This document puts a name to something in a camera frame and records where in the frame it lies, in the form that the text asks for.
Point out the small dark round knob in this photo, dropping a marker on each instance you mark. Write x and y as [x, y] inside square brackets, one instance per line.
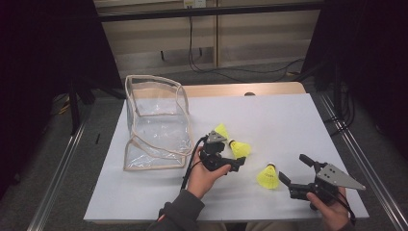
[249, 94]

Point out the white power outlet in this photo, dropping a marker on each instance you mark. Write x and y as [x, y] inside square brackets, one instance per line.
[194, 3]

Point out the clear bag with beige trim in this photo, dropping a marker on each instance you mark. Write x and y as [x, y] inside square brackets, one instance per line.
[154, 128]

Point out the black curtain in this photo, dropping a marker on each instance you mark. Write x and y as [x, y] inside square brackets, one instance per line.
[38, 48]
[378, 48]

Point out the person's left hand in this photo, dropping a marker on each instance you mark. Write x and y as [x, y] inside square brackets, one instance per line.
[200, 179]

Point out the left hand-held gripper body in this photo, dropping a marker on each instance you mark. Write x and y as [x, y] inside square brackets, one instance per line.
[215, 160]

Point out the small black floor object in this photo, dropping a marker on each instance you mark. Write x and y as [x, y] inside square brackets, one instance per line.
[97, 138]

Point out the black wall clip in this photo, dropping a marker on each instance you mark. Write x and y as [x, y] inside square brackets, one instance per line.
[162, 56]

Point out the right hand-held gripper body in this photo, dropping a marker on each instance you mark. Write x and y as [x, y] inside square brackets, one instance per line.
[333, 178]

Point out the yellow shuttlecock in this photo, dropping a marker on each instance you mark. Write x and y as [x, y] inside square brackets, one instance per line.
[222, 131]
[240, 149]
[268, 178]

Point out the black stand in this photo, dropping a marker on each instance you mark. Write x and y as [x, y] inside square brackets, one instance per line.
[337, 96]
[74, 109]

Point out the metal floor rail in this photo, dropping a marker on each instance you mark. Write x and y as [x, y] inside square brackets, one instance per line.
[54, 189]
[369, 166]

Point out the person's right hand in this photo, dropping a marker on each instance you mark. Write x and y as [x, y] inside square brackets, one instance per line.
[333, 215]

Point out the black horizontal bar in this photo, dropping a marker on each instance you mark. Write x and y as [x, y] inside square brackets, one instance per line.
[208, 12]

